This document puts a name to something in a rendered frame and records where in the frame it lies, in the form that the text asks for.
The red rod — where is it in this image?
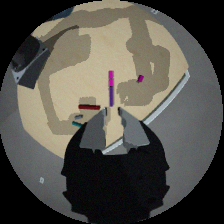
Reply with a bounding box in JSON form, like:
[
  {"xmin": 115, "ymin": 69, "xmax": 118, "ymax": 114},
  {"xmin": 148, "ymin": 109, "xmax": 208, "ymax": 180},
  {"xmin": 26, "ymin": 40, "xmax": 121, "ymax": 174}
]
[{"xmin": 78, "ymin": 105, "xmax": 100, "ymax": 110}]

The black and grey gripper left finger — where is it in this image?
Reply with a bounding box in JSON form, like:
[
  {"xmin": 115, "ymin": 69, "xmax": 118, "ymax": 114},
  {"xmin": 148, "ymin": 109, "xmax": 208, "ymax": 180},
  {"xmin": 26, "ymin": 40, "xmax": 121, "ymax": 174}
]
[{"xmin": 61, "ymin": 107, "xmax": 107, "ymax": 177}]

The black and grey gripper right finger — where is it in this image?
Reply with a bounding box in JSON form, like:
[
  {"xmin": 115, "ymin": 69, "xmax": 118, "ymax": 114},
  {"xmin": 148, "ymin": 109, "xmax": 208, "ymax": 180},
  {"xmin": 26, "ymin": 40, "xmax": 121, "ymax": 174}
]
[{"xmin": 118, "ymin": 107, "xmax": 170, "ymax": 171}]

